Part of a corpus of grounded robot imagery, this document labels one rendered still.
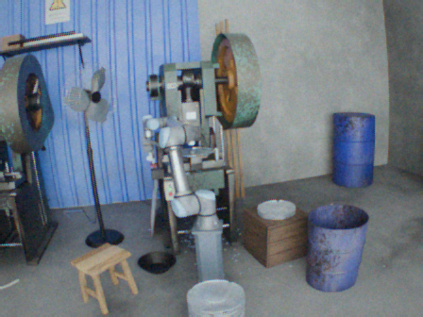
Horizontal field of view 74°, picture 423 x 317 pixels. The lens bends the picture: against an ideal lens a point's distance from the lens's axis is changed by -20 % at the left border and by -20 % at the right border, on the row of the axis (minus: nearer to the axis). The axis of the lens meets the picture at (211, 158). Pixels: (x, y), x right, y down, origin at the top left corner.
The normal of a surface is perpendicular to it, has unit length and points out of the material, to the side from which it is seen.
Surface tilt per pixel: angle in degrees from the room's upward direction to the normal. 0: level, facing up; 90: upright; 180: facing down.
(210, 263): 90
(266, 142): 90
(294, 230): 90
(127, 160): 90
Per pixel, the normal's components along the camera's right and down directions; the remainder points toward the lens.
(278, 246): 0.36, 0.19
